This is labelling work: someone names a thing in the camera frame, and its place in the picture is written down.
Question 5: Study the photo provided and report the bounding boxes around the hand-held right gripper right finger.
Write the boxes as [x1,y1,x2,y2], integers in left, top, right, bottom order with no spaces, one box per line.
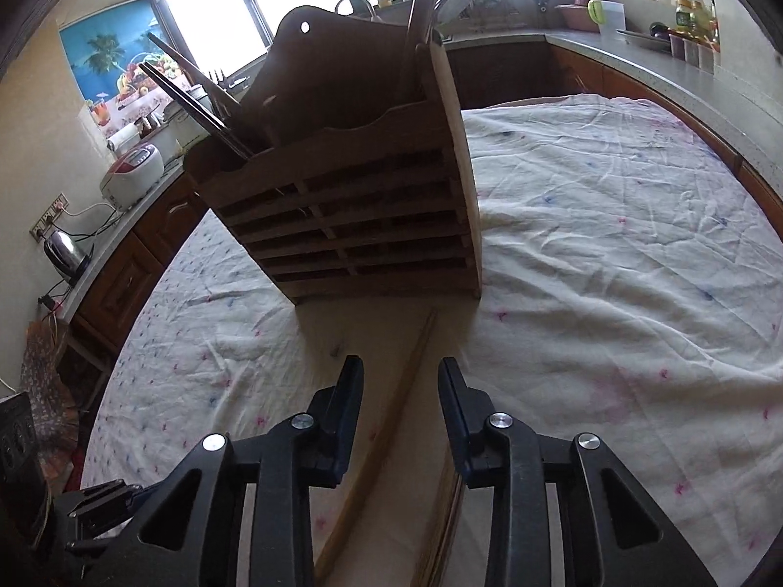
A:
[437,356,719,587]

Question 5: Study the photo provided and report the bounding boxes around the red and white rice cooker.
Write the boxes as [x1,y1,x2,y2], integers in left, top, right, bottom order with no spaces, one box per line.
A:
[99,142,166,203]

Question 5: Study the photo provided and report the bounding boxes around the white plate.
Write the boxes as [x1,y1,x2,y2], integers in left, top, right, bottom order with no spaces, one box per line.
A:
[617,27,674,53]

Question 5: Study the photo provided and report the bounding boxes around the white pitcher green lid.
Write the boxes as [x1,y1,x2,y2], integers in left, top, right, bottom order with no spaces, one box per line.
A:
[588,0,628,34]

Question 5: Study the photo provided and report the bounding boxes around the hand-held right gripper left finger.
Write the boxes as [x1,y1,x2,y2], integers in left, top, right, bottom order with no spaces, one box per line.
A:
[138,355,366,587]

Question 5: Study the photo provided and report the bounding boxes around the metal fork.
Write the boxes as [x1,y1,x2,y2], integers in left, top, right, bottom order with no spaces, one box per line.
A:
[207,68,253,99]

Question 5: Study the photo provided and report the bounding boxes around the wall power socket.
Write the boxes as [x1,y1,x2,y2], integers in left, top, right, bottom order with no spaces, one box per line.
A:
[29,192,69,239]

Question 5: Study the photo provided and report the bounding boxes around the dark wooden chopstick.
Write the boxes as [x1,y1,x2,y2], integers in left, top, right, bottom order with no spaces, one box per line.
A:
[138,62,254,161]
[145,32,249,138]

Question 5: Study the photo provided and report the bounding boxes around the paper towel roll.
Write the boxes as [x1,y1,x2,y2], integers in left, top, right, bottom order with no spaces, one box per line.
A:
[107,125,144,151]

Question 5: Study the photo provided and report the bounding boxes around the kitchen window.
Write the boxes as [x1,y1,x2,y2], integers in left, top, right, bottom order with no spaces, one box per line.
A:
[156,0,582,74]

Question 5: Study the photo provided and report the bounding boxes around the brown wooden base cabinets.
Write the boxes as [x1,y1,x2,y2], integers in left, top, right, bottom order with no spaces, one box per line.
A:
[61,40,783,374]

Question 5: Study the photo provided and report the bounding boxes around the black upright box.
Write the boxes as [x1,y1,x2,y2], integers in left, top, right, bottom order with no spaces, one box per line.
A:
[0,391,34,502]

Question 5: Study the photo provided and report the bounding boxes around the grey metal chopstick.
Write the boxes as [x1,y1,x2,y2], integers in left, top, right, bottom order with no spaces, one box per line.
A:
[405,0,445,102]

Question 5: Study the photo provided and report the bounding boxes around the cooking oil bottle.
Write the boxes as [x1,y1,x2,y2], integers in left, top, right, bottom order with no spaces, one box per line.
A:
[674,0,716,38]

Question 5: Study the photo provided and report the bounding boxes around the patterned woven bag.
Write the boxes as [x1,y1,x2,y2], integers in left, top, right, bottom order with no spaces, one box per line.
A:
[21,318,83,484]

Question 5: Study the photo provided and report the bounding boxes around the metal spoon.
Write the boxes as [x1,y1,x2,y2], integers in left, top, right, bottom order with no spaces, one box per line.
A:
[431,0,482,34]

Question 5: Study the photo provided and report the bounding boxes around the white floral tablecloth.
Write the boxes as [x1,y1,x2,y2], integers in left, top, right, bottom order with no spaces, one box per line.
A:
[79,93,783,587]

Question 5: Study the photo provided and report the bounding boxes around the steel electric kettle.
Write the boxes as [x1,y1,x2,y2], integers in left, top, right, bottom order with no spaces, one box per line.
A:
[44,227,94,285]

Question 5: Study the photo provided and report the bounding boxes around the tropical beach wall poster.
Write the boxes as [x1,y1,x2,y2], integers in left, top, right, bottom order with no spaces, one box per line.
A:
[58,0,184,129]

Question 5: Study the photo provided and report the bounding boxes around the brown wooden utensil holder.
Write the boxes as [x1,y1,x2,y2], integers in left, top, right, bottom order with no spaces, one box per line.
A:
[184,5,484,307]

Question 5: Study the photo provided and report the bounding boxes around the pink plastic basin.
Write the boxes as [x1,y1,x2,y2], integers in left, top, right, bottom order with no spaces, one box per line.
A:
[555,0,603,30]

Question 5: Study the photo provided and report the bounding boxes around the grey kitchen countertop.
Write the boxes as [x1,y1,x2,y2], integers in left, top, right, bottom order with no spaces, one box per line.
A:
[58,27,783,319]

